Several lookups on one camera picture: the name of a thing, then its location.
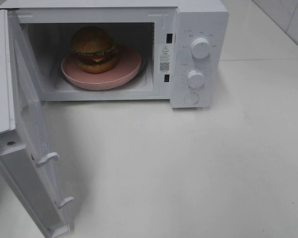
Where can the white round door button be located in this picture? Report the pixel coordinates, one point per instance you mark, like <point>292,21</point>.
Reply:
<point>191,98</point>

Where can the pink round plate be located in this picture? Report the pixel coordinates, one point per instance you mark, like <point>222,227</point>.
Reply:
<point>101,77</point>

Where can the white timer knob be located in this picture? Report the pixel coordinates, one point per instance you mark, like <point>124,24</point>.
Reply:
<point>196,79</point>

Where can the burger with lettuce and tomato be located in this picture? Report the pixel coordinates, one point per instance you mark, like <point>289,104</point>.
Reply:
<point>95,51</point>

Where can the white microwave door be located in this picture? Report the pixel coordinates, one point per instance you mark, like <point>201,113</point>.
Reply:
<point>28,162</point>

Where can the white warning label sticker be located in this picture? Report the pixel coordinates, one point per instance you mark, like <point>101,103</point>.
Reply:
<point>165,55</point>

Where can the white microwave oven body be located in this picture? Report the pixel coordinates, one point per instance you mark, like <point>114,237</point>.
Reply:
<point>139,24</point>

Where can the white upper power knob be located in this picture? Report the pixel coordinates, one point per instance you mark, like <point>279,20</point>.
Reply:
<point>200,47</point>

